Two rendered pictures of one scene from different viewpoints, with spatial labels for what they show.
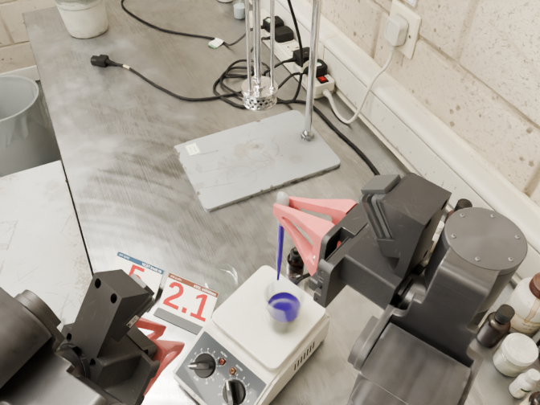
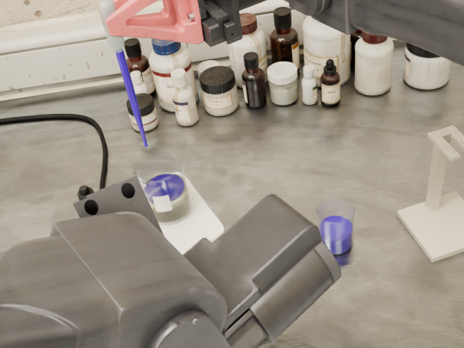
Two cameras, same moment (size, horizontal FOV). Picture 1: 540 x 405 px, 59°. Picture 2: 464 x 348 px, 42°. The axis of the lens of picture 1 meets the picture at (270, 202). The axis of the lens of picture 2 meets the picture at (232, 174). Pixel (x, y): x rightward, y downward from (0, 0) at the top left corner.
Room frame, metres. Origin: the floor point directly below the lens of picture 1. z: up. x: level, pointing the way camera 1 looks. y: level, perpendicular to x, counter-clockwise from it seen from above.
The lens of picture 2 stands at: (0.04, 0.36, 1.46)
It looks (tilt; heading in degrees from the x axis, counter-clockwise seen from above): 43 degrees down; 297
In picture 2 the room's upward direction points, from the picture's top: 10 degrees counter-clockwise
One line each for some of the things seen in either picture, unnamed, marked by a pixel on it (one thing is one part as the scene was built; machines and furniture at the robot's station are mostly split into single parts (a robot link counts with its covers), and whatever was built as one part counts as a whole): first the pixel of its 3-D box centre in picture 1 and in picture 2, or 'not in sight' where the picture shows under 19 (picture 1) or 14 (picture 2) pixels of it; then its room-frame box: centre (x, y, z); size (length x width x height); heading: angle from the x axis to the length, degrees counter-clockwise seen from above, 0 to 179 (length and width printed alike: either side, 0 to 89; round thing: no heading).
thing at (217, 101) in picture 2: not in sight; (219, 90); (0.38, -0.31, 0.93); 0.05 x 0.05 x 0.06
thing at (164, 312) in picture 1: (186, 304); not in sight; (0.38, 0.13, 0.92); 0.09 x 0.06 x 0.04; 65
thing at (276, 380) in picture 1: (257, 341); not in sight; (0.31, 0.02, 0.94); 0.22 x 0.13 x 0.08; 139
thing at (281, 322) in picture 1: (285, 304); (161, 184); (0.32, -0.02, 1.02); 0.06 x 0.05 x 0.08; 141
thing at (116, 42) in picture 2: (280, 209); (112, 25); (0.32, -0.01, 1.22); 0.01 x 0.01 x 0.04; 49
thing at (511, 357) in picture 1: (514, 355); (283, 83); (0.29, -0.35, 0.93); 0.05 x 0.05 x 0.05
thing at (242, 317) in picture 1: (268, 313); (155, 223); (0.33, 0.00, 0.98); 0.12 x 0.12 x 0.01; 49
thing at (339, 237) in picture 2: not in sight; (335, 226); (0.15, -0.09, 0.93); 0.04 x 0.04 x 0.06
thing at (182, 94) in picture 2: not in sight; (183, 97); (0.42, -0.27, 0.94); 0.03 x 0.03 x 0.09
